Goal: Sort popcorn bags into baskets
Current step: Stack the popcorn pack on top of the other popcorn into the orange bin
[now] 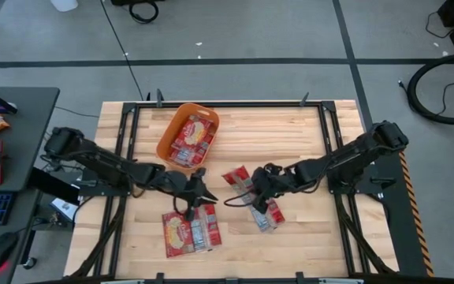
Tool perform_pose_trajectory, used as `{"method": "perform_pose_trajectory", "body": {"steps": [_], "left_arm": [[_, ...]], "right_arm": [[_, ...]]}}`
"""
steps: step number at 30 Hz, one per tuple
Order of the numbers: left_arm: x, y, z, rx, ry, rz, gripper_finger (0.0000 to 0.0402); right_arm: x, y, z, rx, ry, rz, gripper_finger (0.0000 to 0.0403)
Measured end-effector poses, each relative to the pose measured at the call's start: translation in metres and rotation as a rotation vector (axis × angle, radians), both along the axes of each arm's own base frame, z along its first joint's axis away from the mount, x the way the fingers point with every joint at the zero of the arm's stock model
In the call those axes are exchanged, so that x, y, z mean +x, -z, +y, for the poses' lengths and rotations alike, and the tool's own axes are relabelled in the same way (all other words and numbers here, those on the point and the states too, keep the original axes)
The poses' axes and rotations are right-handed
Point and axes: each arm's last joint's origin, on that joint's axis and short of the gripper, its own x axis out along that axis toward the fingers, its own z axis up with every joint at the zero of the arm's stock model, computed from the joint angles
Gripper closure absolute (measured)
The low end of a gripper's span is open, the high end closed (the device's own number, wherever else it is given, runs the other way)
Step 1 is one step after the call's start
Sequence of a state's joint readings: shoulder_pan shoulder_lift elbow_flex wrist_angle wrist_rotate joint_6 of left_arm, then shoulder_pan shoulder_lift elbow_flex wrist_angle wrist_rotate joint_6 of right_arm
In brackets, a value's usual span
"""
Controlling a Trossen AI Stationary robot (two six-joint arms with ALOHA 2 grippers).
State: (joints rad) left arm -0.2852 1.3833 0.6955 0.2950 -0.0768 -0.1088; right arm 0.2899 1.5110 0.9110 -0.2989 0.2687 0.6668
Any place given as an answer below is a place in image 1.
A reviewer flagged white paper box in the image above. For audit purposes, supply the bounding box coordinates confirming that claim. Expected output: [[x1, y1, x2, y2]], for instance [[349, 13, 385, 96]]
[[48, 196, 79, 222]]

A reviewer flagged large black box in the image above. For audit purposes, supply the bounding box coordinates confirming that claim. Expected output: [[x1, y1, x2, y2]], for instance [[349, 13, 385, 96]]
[[110, 0, 166, 6]]

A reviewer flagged black caster wheel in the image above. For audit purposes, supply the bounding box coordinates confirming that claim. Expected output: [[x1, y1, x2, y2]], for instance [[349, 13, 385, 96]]
[[21, 256, 39, 271]]

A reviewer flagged black plate with striped edge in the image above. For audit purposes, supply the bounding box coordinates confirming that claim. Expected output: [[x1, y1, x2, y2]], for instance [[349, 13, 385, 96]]
[[364, 136, 436, 278]]

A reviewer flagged black metal beam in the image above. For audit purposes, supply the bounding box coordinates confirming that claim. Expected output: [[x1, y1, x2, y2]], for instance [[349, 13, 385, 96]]
[[27, 166, 81, 205]]

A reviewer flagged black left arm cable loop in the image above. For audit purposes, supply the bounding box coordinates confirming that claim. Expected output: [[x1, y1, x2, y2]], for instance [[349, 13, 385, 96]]
[[173, 195, 191, 216]]

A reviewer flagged black right arm cable loop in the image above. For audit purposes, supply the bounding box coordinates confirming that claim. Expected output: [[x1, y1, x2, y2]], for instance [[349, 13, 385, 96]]
[[223, 191, 256, 208]]

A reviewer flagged black computer mouse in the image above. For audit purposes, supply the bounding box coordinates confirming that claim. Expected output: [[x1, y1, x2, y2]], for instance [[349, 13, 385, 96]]
[[0, 231, 20, 273]]

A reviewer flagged thin black floor cable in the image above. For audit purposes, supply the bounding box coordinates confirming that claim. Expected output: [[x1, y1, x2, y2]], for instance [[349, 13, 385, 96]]
[[99, 0, 145, 102]]

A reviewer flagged thin black desk cable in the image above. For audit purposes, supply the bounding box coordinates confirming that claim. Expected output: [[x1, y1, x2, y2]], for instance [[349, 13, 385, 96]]
[[55, 105, 100, 118]]

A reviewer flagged black metal table frame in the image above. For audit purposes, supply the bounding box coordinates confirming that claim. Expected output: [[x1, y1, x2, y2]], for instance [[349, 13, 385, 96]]
[[69, 88, 400, 284]]

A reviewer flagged small black cable coil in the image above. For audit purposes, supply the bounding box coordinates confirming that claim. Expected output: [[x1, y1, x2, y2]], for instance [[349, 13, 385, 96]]
[[128, 0, 160, 24]]

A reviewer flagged orange plastic basket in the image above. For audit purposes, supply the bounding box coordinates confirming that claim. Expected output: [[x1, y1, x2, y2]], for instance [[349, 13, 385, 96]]
[[155, 102, 221, 174]]

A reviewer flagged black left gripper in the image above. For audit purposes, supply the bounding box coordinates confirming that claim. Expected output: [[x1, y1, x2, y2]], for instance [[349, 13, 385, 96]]
[[176, 166, 219, 210]]

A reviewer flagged thin black cable with plug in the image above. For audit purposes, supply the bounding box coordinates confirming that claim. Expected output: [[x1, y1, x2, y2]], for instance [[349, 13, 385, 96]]
[[398, 73, 454, 116]]

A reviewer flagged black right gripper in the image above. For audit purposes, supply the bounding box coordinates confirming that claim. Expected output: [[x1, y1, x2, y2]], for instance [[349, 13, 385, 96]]
[[250, 163, 288, 215]]

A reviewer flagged red popcorn bag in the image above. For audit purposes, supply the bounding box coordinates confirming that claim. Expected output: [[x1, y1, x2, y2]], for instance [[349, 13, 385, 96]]
[[173, 114, 215, 151], [248, 196, 286, 234], [161, 211, 196, 260], [221, 164, 255, 196], [190, 203, 223, 252], [169, 144, 210, 169]]

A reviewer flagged large black hose loop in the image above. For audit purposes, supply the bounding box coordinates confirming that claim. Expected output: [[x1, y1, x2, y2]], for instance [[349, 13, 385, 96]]
[[406, 52, 454, 126]]

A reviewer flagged white trash bin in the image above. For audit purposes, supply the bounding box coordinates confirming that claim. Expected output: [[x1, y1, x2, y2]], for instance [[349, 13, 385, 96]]
[[49, 0, 80, 13]]

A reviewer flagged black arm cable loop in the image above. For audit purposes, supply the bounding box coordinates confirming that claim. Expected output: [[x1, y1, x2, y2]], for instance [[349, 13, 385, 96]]
[[173, 195, 191, 216], [223, 191, 256, 208]]

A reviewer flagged black side desk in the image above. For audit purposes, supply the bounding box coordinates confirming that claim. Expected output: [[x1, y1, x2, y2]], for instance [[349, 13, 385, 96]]
[[0, 85, 61, 284]]

